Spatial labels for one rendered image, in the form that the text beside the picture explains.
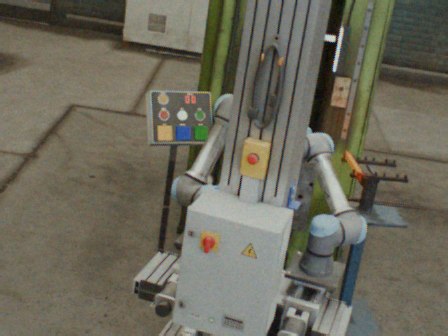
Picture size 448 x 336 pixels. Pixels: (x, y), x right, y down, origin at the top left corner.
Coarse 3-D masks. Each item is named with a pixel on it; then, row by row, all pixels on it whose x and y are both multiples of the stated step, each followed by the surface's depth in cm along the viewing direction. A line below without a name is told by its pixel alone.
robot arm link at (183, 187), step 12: (228, 96) 335; (216, 108) 335; (228, 108) 331; (216, 120) 333; (228, 120) 330; (216, 132) 331; (204, 144) 332; (216, 144) 330; (204, 156) 329; (216, 156) 331; (192, 168) 330; (204, 168) 329; (180, 180) 329; (192, 180) 326; (204, 180) 328; (180, 192) 326; (192, 192) 323
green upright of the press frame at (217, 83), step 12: (228, 0) 406; (240, 0) 406; (228, 12) 408; (240, 12) 408; (228, 24) 410; (240, 24) 410; (228, 36) 412; (240, 36) 412; (228, 48) 414; (216, 60) 416; (216, 72) 418; (216, 84) 421; (228, 84) 421; (216, 96) 423
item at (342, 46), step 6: (354, 0) 404; (348, 18) 407; (348, 24) 408; (342, 30) 407; (348, 30) 407; (342, 36) 408; (342, 42) 409; (342, 48) 410; (342, 54) 411; (336, 60) 413; (342, 60) 412; (336, 66) 413; (342, 66) 414; (336, 72) 414
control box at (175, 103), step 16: (176, 96) 396; (208, 96) 404; (160, 112) 390; (176, 112) 394; (192, 112) 398; (208, 112) 402; (192, 128) 397; (208, 128) 401; (160, 144) 390; (176, 144) 395; (192, 144) 400
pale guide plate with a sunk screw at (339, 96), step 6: (336, 78) 417; (342, 78) 417; (348, 78) 418; (336, 84) 418; (342, 84) 418; (348, 84) 418; (336, 90) 419; (342, 90) 420; (348, 90) 419; (336, 96) 421; (342, 96) 421; (336, 102) 422; (342, 102) 422
